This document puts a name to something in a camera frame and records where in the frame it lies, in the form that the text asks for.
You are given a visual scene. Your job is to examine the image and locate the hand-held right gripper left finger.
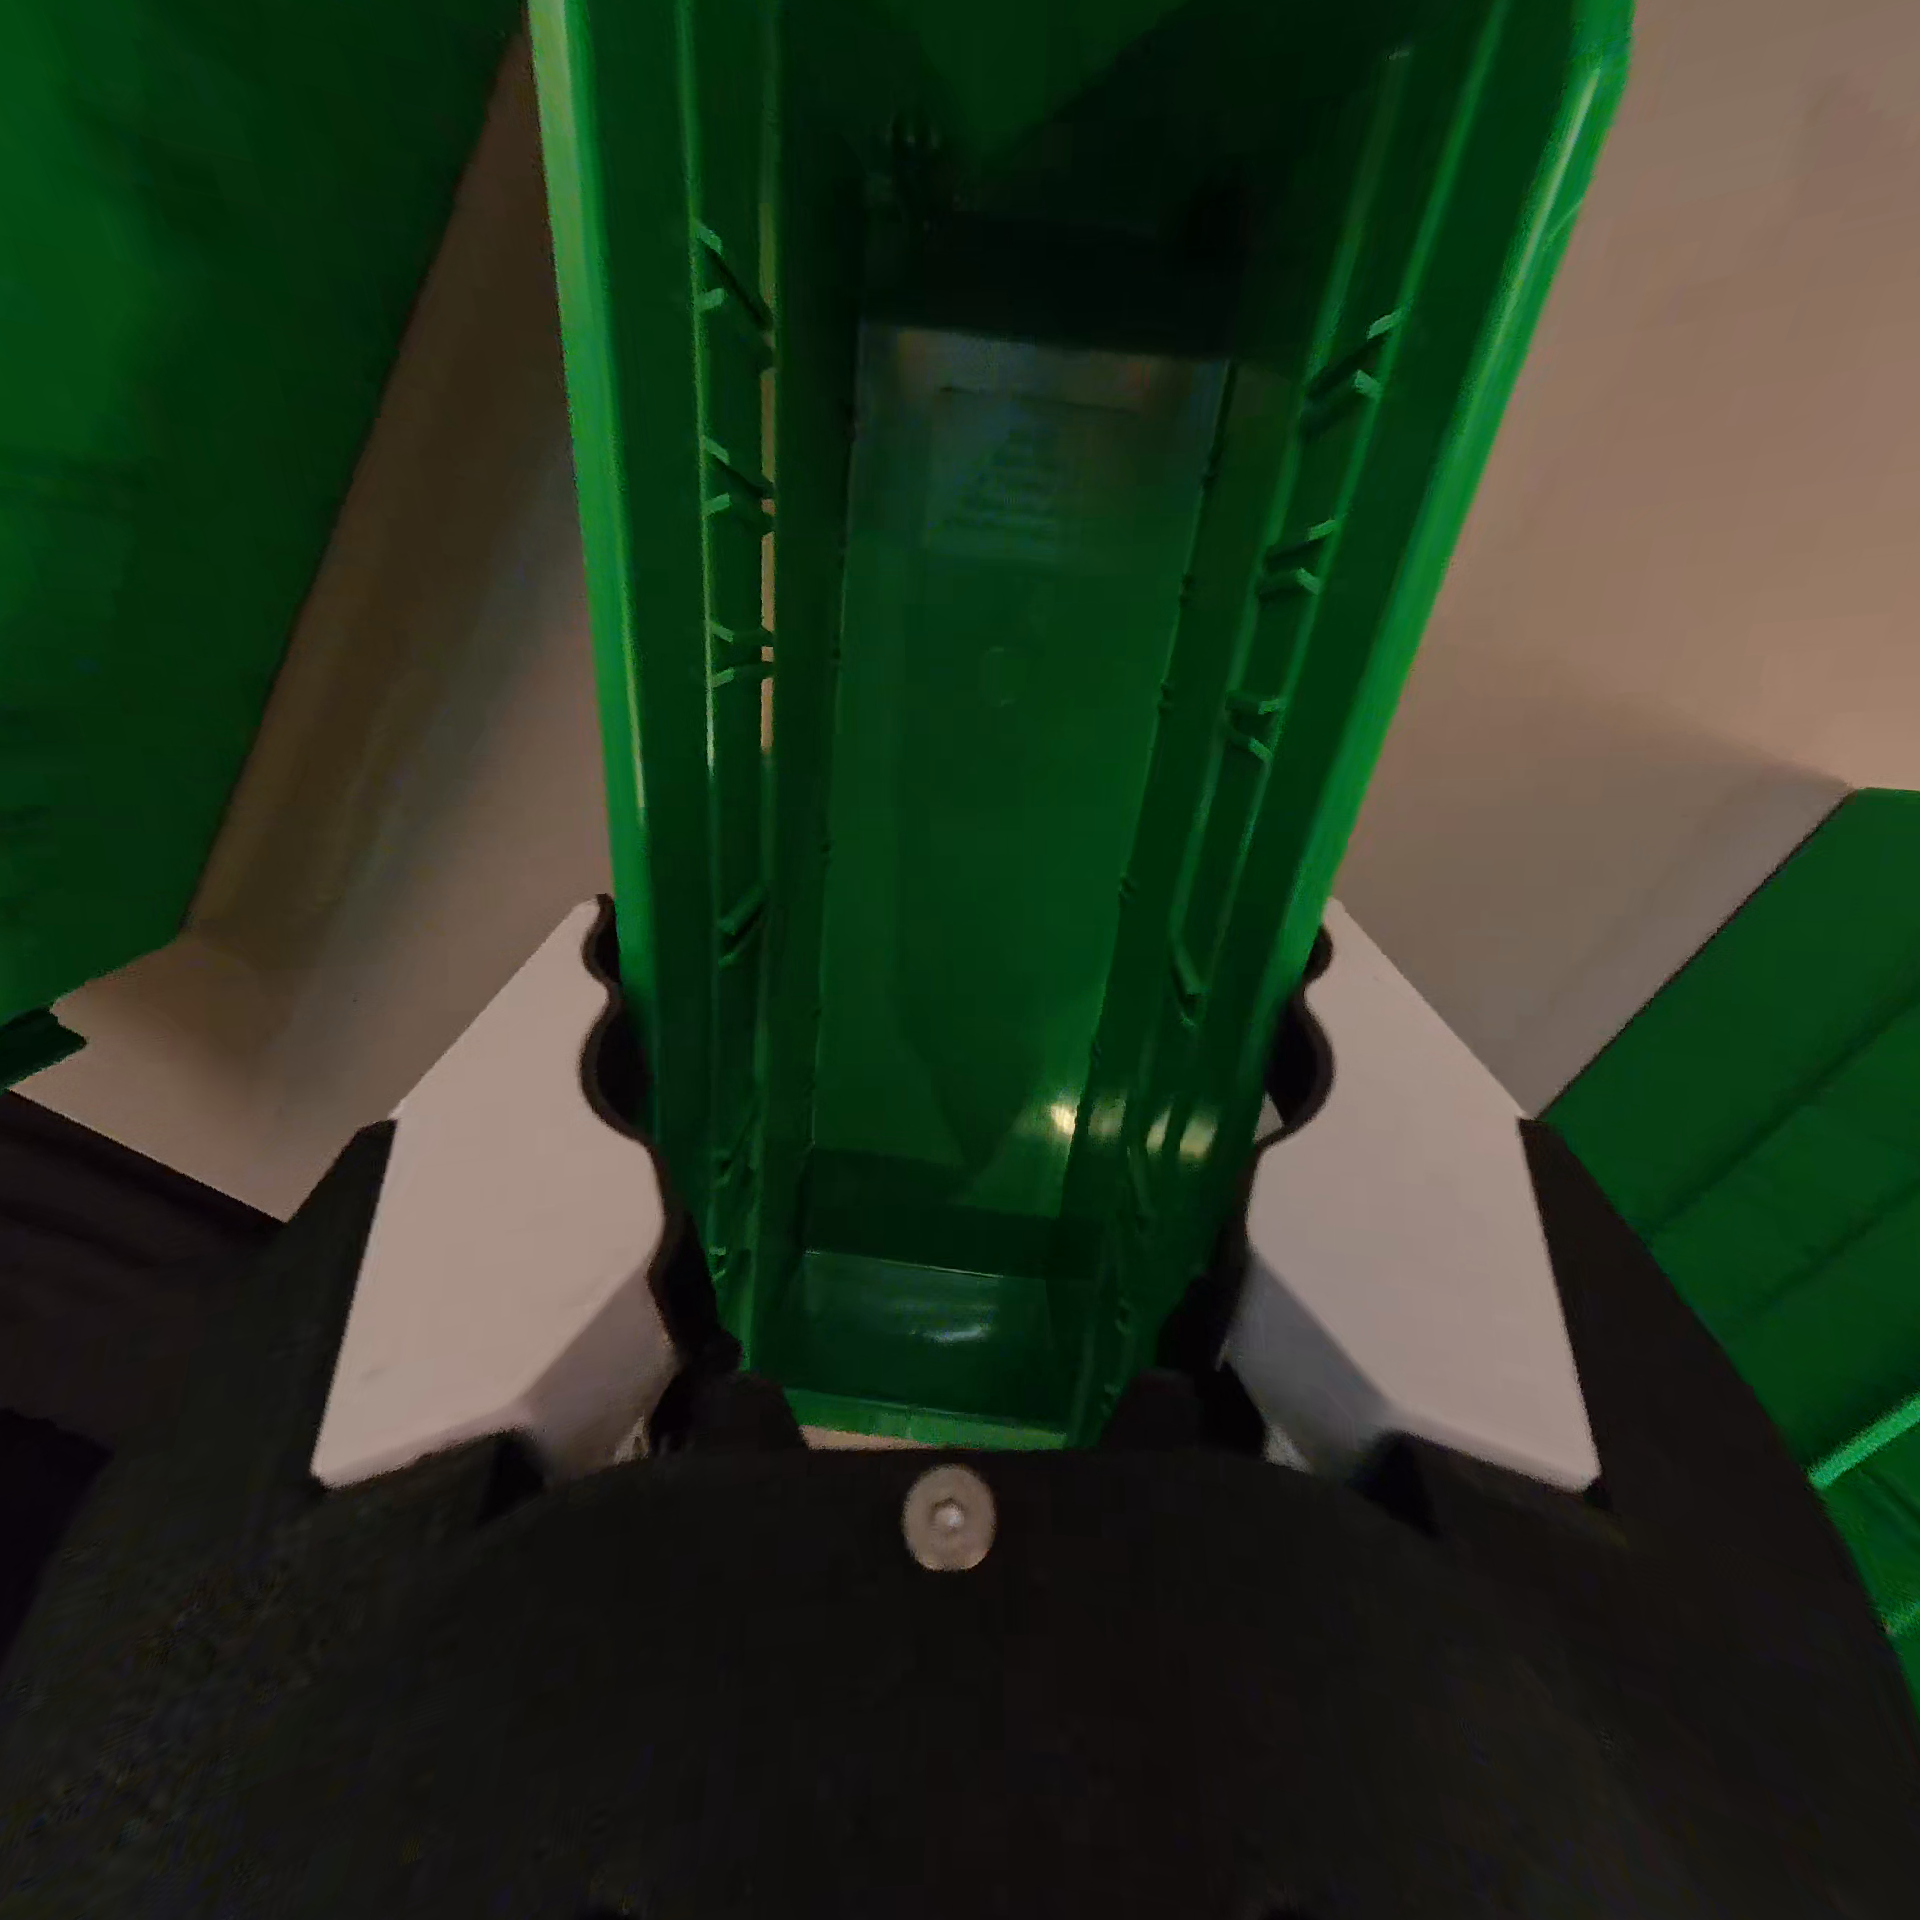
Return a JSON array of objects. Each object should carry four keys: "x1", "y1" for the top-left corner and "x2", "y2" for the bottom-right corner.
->
[{"x1": 310, "y1": 896, "x2": 741, "y2": 1488}]

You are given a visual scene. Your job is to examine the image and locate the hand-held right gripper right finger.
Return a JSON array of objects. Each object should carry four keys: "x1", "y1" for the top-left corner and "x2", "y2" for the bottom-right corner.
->
[{"x1": 1162, "y1": 896, "x2": 1603, "y2": 1495}]

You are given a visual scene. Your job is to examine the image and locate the stack of nested green bins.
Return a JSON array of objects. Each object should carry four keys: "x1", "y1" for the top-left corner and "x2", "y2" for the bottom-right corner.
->
[{"x1": 1544, "y1": 785, "x2": 1920, "y2": 1641}]

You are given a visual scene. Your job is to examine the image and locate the green plastic bin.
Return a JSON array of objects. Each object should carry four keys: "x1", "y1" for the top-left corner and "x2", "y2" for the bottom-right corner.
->
[
  {"x1": 0, "y1": 0, "x2": 522, "y2": 1088},
  {"x1": 525, "y1": 0, "x2": 1642, "y2": 1454}
]

